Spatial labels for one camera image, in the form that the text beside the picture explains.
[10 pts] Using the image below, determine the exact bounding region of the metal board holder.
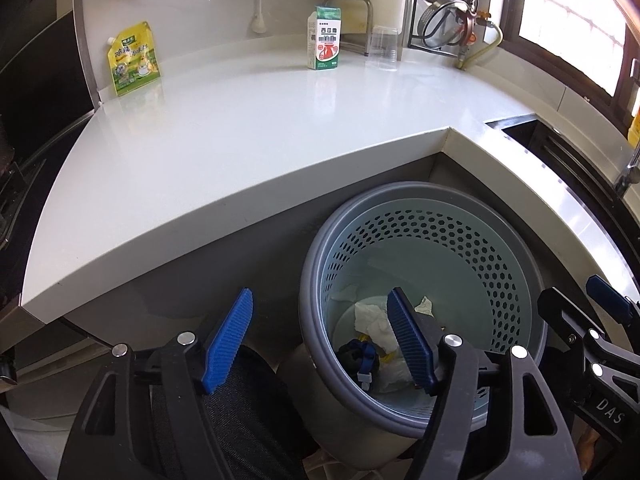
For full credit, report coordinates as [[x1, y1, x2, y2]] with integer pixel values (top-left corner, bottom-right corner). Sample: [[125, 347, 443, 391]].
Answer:
[[322, 0, 374, 57]]

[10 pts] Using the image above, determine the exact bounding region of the yellow gas hose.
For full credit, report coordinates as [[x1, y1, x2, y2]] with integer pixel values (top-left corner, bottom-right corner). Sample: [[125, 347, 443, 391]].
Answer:
[[455, 21, 504, 71]]

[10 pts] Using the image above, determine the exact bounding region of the clear plastic cup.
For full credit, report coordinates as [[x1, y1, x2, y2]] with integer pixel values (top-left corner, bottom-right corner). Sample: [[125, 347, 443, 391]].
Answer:
[[370, 25, 400, 72]]

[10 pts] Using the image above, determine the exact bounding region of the grey trash bin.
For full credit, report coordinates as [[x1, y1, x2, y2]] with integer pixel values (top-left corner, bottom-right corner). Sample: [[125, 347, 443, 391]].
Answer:
[[276, 180, 552, 472]]

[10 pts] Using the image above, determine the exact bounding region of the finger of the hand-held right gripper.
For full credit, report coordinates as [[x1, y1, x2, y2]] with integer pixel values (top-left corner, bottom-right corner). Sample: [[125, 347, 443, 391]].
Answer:
[[585, 275, 640, 327], [537, 287, 640, 432]]

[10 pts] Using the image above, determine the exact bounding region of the kitchen sink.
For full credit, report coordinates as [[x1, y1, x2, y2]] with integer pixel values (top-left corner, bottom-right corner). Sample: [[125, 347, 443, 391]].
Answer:
[[484, 114, 640, 281]]

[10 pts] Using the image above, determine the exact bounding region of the person's dark trouser leg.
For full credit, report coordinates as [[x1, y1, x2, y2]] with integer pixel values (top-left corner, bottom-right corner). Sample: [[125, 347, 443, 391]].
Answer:
[[150, 347, 313, 480]]

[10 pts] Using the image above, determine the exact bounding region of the black dish rack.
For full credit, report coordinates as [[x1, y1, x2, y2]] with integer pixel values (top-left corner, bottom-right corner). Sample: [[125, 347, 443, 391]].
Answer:
[[406, 0, 502, 59]]

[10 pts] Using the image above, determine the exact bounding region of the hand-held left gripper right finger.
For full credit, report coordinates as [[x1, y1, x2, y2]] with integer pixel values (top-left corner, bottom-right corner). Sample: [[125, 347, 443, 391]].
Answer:
[[387, 287, 584, 480]]

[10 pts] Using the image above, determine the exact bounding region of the metal pot lid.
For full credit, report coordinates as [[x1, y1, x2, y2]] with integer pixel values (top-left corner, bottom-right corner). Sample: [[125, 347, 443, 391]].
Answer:
[[422, 0, 482, 47]]

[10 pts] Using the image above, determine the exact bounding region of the light blue perforated basket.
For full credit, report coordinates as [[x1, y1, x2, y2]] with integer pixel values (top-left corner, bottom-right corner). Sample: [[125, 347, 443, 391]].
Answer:
[[324, 199, 547, 413]]

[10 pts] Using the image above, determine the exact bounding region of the white green drink carton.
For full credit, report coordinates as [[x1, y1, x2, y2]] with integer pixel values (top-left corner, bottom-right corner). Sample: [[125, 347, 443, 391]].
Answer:
[[306, 5, 343, 71]]

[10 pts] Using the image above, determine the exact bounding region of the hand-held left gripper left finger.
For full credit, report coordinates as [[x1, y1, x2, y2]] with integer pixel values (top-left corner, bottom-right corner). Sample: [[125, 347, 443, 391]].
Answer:
[[57, 287, 254, 480]]

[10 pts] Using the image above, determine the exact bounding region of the white tissue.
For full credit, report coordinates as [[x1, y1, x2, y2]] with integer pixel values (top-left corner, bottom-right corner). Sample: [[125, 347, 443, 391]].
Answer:
[[354, 301, 419, 395]]

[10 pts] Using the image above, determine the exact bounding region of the yellow seasoning pouch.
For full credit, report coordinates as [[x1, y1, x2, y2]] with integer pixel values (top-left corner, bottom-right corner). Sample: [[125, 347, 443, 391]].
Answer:
[[105, 21, 162, 98]]

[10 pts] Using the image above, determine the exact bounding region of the metal faucet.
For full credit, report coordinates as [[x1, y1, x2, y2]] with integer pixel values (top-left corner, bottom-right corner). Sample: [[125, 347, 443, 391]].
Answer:
[[614, 147, 640, 197]]

